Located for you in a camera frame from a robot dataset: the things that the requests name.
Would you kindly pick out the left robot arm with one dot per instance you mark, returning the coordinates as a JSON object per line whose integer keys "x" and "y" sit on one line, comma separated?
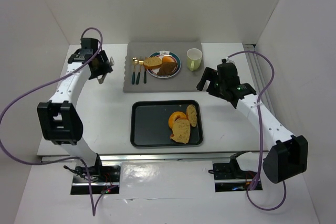
{"x": 59, "y": 120}

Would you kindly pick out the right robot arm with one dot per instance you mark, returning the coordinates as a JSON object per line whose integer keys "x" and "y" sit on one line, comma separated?
{"x": 287, "y": 153}

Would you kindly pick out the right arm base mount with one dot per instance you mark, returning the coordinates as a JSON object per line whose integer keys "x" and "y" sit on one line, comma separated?
{"x": 229, "y": 176}

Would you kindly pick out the aluminium rail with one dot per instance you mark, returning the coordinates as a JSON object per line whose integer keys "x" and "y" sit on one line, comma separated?
{"x": 256, "y": 72}
{"x": 168, "y": 157}

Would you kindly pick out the green handled gold fork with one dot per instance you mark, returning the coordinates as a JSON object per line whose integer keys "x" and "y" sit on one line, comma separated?
{"x": 144, "y": 77}

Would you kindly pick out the orange glazed donut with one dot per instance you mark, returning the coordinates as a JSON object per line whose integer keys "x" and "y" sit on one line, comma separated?
{"x": 174, "y": 116}

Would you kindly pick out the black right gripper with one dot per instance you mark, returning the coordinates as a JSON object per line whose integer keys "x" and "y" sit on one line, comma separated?
{"x": 210, "y": 80}

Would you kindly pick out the white plate green red rim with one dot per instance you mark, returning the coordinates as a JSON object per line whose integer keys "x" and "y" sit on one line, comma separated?
{"x": 153, "y": 72}

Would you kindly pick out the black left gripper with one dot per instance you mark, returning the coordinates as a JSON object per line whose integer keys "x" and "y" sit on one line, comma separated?
{"x": 104, "y": 64}

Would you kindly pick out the grey placemat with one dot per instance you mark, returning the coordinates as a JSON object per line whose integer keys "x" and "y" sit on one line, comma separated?
{"x": 184, "y": 81}

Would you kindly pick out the aluminium rail right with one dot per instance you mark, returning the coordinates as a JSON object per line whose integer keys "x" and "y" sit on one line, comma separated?
{"x": 256, "y": 72}

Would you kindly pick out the brown chocolate croissant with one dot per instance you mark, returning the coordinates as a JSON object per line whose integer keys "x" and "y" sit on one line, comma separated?
{"x": 167, "y": 69}

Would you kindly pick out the aluminium rail front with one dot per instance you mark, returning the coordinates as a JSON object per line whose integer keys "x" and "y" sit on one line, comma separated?
{"x": 168, "y": 157}

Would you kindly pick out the round orange bun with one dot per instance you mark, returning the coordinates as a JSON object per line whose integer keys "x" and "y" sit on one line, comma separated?
{"x": 166, "y": 59}

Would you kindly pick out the metal tongs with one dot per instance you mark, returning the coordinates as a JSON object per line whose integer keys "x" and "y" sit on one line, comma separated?
{"x": 107, "y": 69}

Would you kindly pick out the light green mug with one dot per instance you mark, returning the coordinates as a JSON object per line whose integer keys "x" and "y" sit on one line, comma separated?
{"x": 194, "y": 59}

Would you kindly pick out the black baking tray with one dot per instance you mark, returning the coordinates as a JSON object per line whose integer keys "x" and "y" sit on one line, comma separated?
{"x": 150, "y": 124}

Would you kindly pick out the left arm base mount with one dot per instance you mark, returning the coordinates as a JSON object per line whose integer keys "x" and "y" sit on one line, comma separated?
{"x": 107, "y": 181}

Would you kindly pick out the large front bread slice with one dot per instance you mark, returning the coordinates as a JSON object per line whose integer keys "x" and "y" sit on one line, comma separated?
{"x": 181, "y": 131}

